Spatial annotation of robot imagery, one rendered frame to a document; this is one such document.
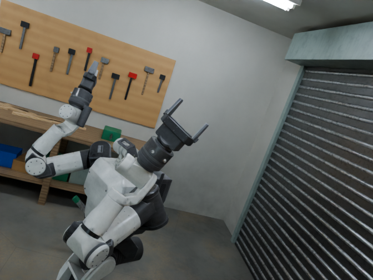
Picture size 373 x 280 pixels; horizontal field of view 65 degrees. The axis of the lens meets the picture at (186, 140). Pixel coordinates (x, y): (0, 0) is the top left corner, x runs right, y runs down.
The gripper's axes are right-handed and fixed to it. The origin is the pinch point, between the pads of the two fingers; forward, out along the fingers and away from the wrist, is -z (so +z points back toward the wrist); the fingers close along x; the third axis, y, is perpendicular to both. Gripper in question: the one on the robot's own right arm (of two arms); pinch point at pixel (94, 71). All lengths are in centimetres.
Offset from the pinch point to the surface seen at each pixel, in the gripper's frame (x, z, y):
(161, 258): -168, 99, -115
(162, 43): -199, -130, -32
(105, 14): -197, -128, 41
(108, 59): -213, -87, 19
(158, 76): -211, -95, -44
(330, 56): -62, -124, -164
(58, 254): -151, 119, -19
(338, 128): -68, -69, -197
